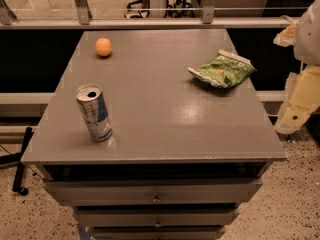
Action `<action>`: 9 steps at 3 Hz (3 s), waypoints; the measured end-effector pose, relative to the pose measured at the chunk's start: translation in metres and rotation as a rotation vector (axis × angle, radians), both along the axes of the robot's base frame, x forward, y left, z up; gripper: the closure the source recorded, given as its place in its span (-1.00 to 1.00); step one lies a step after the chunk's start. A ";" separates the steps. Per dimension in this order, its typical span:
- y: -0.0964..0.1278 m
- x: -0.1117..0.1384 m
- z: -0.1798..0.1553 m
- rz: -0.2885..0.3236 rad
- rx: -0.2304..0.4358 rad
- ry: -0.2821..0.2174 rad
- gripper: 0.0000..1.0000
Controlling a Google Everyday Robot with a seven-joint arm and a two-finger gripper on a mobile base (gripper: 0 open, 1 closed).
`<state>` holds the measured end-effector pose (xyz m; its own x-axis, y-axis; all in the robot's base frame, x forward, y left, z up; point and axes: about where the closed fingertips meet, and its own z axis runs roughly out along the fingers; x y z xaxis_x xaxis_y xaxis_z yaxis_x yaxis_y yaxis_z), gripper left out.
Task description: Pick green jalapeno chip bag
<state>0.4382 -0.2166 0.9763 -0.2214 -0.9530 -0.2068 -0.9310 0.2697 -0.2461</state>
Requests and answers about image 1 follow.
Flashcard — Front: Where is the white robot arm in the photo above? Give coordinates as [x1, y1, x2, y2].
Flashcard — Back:
[273, 0, 320, 135]

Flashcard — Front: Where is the black stand leg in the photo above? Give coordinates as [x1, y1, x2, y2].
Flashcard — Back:
[0, 127, 33, 196]

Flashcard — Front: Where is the green jalapeno chip bag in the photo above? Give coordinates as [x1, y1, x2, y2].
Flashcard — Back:
[188, 49, 256, 88]

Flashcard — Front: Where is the glass railing with metal posts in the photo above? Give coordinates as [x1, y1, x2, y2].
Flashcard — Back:
[0, 0, 298, 30]

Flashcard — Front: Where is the silver blue drink can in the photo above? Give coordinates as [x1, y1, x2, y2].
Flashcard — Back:
[75, 84, 112, 142]

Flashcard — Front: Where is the orange fruit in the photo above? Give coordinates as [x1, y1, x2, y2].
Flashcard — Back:
[95, 38, 112, 57]

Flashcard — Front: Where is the top grey drawer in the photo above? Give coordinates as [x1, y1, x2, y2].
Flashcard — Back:
[45, 178, 263, 206]

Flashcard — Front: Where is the black office chair base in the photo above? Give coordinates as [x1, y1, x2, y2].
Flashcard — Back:
[124, 0, 195, 19]

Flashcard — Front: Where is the grey drawer cabinet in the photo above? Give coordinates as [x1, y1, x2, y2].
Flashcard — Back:
[20, 28, 288, 240]

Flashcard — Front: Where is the middle grey drawer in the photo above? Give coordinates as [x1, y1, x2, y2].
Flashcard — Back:
[74, 206, 239, 228]

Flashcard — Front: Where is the grey drawer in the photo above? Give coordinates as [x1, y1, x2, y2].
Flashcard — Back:
[74, 206, 239, 228]
[92, 227, 225, 240]
[45, 178, 263, 206]

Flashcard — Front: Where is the bottom grey drawer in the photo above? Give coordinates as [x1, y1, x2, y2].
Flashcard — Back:
[92, 227, 225, 240]

